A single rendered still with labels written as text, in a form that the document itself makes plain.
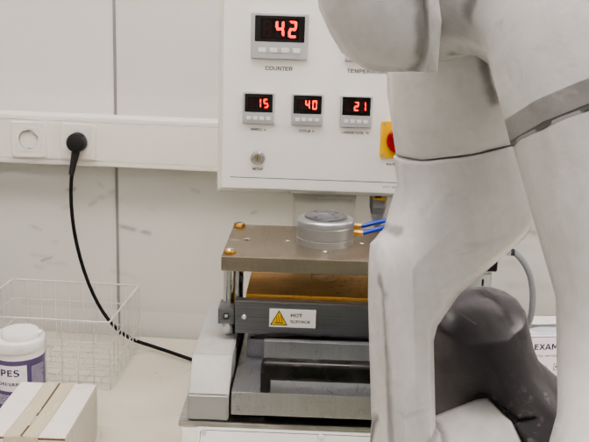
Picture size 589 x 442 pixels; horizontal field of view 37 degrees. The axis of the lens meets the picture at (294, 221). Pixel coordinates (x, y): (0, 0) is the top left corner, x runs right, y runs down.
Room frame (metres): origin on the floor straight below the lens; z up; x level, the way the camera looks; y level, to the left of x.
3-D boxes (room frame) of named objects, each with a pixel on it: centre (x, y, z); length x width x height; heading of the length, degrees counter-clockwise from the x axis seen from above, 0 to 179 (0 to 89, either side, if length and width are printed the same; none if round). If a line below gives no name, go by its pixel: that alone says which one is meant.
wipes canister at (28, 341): (1.35, 0.45, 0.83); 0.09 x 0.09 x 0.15
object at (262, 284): (1.17, -0.05, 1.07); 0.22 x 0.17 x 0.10; 89
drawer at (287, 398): (1.13, -0.04, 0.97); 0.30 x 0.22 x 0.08; 179
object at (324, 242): (1.21, -0.06, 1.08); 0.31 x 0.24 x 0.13; 89
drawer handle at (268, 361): (0.99, -0.04, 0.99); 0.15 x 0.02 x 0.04; 89
